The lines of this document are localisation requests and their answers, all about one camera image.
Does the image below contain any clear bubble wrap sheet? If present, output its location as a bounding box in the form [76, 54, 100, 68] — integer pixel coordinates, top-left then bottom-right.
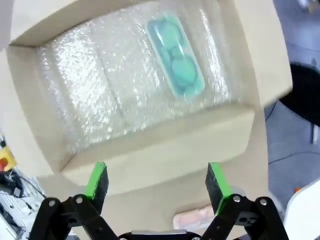
[36, 0, 232, 156]

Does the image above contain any black round stool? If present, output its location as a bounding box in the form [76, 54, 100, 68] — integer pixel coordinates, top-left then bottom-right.
[278, 61, 320, 125]

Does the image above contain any yellow emergency stop box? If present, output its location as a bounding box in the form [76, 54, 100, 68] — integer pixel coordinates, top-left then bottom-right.
[0, 146, 18, 173]

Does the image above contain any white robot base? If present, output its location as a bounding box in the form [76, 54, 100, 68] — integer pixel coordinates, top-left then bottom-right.
[283, 178, 320, 240]

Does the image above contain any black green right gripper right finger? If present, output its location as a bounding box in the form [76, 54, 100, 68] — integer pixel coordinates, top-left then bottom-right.
[201, 162, 288, 240]

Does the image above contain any brown cardboard shipping box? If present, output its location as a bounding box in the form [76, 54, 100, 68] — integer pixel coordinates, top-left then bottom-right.
[6, 0, 294, 230]

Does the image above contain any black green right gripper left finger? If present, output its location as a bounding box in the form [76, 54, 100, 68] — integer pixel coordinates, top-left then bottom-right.
[29, 161, 118, 240]

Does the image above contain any pink shipping label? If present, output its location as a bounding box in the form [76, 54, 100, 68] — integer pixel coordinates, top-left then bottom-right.
[172, 205, 213, 230]

